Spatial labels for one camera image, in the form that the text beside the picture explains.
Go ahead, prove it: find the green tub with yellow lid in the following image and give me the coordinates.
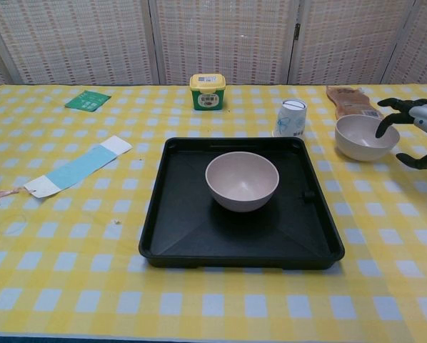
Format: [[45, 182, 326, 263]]
[[189, 73, 227, 111]]

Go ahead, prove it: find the black square plastic tray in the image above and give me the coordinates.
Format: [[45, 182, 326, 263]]
[[138, 136, 346, 271]]

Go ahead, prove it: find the brown snack package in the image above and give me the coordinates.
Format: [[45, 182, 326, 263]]
[[325, 85, 386, 122]]

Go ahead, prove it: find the beige plastic bowl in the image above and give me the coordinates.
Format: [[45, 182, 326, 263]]
[[334, 114, 401, 162], [204, 151, 281, 213]]

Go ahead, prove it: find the white woven folding screen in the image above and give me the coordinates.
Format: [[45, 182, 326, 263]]
[[0, 0, 427, 86]]

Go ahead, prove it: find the green flat packet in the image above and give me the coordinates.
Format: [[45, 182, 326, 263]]
[[64, 89, 113, 113]]

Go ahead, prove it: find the yellow checkered tablecloth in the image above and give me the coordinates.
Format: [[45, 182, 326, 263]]
[[0, 84, 427, 340]]

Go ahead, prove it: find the white blue paper cup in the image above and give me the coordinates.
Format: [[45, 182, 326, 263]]
[[271, 98, 308, 139]]

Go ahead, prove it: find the blue and white paper bookmark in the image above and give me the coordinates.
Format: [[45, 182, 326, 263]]
[[23, 135, 134, 199]]

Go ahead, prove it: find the pink tassel string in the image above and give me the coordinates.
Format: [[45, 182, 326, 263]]
[[0, 187, 29, 202]]

